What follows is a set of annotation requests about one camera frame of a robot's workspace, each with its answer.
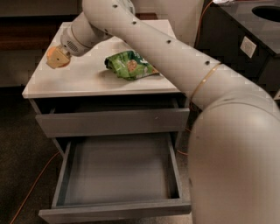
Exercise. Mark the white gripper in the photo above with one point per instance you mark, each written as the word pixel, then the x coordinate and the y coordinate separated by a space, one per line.
pixel 69 43

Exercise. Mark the grey drawer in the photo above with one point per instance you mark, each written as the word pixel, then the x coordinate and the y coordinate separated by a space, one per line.
pixel 109 178
pixel 114 122

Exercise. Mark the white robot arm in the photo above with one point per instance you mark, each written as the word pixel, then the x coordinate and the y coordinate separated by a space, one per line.
pixel 234 147

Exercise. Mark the grey drawer cabinet white top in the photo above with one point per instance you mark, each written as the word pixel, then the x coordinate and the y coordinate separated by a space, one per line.
pixel 87 85

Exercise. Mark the grey top drawer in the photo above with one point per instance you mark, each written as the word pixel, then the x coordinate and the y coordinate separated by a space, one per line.
pixel 114 122

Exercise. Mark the green chip bag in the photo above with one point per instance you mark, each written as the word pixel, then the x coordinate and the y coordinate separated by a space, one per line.
pixel 129 65

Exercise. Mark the black trash bin cabinet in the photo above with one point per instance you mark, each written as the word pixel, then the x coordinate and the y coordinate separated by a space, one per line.
pixel 233 34

